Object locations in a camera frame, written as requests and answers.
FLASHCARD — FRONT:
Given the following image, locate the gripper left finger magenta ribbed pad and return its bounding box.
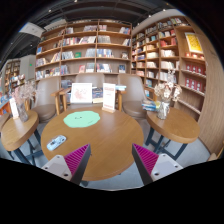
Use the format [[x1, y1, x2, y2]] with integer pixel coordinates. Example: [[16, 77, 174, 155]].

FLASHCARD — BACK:
[[42, 144, 91, 185]]

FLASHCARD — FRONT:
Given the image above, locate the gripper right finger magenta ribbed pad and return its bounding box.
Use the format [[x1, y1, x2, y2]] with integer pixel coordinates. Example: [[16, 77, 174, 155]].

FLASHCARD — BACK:
[[132, 144, 182, 185]]

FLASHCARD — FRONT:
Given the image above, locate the green round mouse pad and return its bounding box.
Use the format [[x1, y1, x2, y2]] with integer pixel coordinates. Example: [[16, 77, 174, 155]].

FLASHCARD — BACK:
[[63, 111, 100, 128]]

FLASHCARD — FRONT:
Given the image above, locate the round wooden centre table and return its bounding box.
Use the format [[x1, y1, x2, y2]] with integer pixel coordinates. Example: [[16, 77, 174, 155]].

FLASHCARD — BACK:
[[41, 107, 144, 181]]

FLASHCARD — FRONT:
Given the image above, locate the round wooden table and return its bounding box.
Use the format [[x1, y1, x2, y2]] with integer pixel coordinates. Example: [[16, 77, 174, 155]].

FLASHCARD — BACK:
[[1, 110, 40, 151], [146, 107, 200, 144], [41, 107, 144, 181]]

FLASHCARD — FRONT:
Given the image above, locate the round wooden right table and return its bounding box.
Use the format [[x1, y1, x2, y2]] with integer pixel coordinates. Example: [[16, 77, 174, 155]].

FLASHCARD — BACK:
[[146, 107, 200, 144]]

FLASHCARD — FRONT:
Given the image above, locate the stack of books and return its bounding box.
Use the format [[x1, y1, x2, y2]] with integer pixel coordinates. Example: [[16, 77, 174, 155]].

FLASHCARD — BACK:
[[142, 100, 160, 111]]

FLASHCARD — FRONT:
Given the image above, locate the beige armchair left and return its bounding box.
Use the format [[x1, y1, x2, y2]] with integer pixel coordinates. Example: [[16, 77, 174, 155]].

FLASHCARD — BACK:
[[33, 76, 60, 122]]

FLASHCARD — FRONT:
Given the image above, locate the beige armchair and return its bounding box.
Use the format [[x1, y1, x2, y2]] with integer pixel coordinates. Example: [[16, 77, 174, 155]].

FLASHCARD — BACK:
[[66, 72, 106, 110], [33, 76, 60, 122], [118, 74, 146, 119]]

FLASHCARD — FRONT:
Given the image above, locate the beige armchair right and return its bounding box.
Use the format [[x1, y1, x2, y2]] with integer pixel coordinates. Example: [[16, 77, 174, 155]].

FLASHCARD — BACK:
[[118, 74, 146, 119]]

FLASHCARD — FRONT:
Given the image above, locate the round wooden left table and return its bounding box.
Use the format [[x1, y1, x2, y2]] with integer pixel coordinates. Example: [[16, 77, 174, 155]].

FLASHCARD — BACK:
[[1, 110, 40, 151]]

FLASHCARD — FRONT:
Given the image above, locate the white picture display card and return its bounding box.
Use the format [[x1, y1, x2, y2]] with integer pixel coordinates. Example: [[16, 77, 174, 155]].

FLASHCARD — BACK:
[[70, 83, 92, 103]]

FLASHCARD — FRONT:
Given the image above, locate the glass vase dried flowers right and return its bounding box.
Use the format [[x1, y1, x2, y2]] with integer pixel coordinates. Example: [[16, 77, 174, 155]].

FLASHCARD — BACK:
[[154, 70, 182, 120]]

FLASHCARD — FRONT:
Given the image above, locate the white sign wooden stand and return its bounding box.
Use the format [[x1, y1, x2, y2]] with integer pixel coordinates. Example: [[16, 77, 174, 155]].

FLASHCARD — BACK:
[[102, 83, 115, 113]]

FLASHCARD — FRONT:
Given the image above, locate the white card left table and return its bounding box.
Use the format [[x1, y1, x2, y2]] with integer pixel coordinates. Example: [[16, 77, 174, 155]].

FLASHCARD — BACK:
[[9, 98, 19, 119]]

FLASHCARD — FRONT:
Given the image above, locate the vase dried flowers left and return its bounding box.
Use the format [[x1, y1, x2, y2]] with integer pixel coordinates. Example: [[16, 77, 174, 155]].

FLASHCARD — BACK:
[[12, 81, 36, 122]]

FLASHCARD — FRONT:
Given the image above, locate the beige armchair centre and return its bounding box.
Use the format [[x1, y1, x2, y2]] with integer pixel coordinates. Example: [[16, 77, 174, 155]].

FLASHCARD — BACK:
[[66, 72, 106, 110]]

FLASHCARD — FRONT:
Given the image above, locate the distant bookshelf left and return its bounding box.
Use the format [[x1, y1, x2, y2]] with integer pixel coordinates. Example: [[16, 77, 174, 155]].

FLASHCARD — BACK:
[[4, 59, 25, 94]]

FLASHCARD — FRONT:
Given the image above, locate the wooden bookshelf centre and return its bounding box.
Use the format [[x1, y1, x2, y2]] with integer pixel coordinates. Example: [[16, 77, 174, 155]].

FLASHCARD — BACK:
[[35, 19, 132, 81]]

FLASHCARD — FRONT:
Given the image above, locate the wooden bookshelf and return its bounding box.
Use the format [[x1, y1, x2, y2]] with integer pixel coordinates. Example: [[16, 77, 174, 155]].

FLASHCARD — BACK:
[[35, 19, 132, 81], [132, 10, 206, 121]]

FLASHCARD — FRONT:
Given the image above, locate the wooden bookshelf right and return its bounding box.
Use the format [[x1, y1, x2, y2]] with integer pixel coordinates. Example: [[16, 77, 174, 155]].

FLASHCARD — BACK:
[[132, 10, 206, 121]]

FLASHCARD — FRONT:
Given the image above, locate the yellow poster on shelf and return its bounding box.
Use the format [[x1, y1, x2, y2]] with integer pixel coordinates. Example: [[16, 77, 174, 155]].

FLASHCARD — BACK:
[[185, 32, 203, 54]]

